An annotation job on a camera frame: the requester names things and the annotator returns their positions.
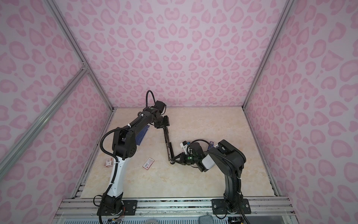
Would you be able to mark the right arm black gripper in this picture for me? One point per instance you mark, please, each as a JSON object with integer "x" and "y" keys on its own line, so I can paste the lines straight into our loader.
{"x": 182, "y": 157}

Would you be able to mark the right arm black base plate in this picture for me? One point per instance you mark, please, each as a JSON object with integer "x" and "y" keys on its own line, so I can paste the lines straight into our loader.
{"x": 221, "y": 207}

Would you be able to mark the aluminium front rail frame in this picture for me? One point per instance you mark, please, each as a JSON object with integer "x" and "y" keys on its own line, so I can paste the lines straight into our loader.
{"x": 251, "y": 207}

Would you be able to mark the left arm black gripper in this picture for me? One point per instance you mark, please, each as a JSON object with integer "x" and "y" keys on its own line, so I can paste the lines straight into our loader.
{"x": 167, "y": 122}

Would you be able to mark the small red white staple box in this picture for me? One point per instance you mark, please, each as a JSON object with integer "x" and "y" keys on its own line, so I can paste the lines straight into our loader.
{"x": 109, "y": 162}

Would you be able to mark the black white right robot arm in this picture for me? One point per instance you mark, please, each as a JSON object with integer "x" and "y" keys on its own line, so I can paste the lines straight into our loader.
{"x": 204, "y": 155}

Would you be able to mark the dark blue booklet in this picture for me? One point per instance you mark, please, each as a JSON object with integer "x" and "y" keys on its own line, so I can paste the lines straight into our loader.
{"x": 140, "y": 136}

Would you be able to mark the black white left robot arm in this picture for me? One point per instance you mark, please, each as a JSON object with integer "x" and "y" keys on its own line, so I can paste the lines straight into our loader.
{"x": 120, "y": 143}

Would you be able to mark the grey cloth pad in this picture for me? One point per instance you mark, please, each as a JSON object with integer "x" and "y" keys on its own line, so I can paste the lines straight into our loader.
{"x": 207, "y": 219}

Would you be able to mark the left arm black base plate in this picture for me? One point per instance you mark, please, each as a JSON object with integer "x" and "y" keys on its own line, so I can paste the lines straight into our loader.
{"x": 117, "y": 208}

